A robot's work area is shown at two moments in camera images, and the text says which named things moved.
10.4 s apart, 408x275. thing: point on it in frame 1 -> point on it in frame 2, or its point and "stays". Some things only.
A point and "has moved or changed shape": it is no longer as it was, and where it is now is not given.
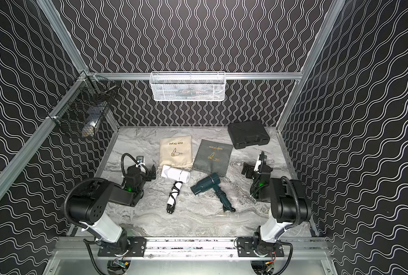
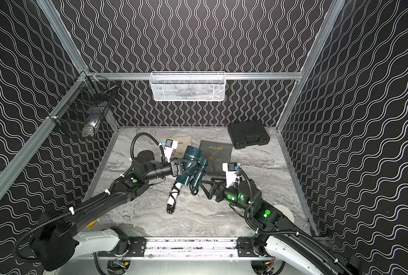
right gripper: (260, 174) -> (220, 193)
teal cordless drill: (212, 180) has moved or changed shape
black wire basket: (77, 114) stays
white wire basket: (187, 86) stays
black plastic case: (247, 133) stays
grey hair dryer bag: (213, 157) stays
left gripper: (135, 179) -> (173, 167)
